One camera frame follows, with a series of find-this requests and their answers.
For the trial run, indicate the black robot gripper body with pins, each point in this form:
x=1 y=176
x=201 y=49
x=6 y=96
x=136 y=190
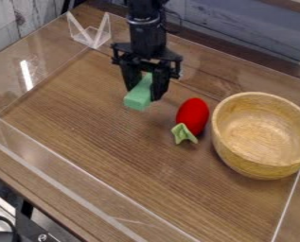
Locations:
x=146 y=51

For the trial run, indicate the clear acrylic tray wall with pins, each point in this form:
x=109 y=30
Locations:
x=108 y=174

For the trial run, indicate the brown wooden bowl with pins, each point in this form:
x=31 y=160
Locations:
x=256 y=135

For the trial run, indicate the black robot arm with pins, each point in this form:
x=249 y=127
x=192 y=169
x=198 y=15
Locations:
x=144 y=10

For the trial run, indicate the red plush strawberry toy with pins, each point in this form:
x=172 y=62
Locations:
x=190 y=120

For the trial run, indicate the clear acrylic corner bracket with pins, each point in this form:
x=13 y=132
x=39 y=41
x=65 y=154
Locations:
x=91 y=36

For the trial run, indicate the green rectangular foam block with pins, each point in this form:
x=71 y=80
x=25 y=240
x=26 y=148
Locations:
x=137 y=98

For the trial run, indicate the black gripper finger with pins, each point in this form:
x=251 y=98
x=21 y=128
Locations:
x=160 y=83
x=132 y=75

